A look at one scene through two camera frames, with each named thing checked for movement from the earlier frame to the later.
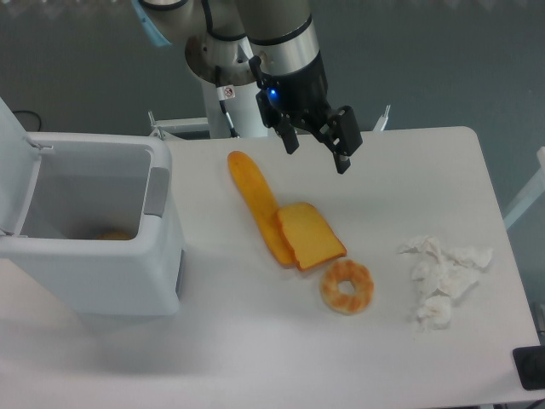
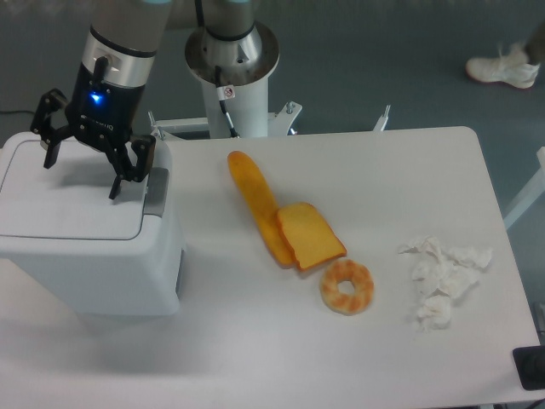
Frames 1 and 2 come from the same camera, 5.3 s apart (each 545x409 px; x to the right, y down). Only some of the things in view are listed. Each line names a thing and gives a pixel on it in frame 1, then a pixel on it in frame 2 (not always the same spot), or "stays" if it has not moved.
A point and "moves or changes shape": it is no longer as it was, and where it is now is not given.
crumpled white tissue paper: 440,276 stays
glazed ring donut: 347,270 stays
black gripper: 301,97 -> 106,110
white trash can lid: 19,162 moves or changes shape
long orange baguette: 260,206 stays
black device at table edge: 530,362 stays
